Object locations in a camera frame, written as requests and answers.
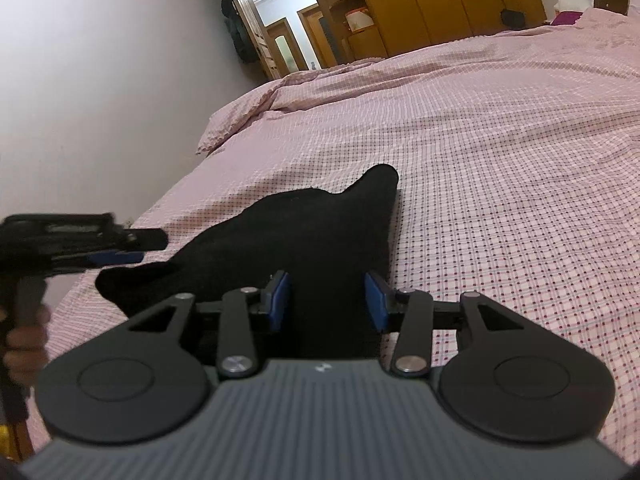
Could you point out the black garment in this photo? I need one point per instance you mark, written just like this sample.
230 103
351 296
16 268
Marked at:
300 240

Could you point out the magenta cloth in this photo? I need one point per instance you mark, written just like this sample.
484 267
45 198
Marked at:
565 18

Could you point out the wooden door with dark pane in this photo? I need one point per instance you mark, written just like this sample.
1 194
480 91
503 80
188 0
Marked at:
320 37

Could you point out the white and red container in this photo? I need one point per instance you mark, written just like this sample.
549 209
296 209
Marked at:
358 20

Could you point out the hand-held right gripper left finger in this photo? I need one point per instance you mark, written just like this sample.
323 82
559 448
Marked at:
280 305

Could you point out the white and magenta pillow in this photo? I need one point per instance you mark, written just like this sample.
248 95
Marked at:
572 2

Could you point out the small black bag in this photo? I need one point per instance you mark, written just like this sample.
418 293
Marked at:
512 19

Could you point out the pink checked duvet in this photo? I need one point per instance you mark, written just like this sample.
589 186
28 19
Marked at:
300 95

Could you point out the person's left hand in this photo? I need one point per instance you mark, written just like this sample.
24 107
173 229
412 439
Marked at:
25 350

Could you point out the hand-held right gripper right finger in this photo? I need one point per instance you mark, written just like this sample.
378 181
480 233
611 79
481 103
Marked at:
376 305

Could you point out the wooden wardrobe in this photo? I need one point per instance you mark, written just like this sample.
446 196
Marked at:
425 0

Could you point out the wooden door with light pane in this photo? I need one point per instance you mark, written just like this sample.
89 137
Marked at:
286 47

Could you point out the pink checked bed sheet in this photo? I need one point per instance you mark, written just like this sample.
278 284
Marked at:
500 160

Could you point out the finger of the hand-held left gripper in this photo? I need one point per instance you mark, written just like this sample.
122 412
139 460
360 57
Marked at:
115 258
145 240

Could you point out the dark hanging jacket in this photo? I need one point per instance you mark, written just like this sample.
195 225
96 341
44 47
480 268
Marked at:
239 25

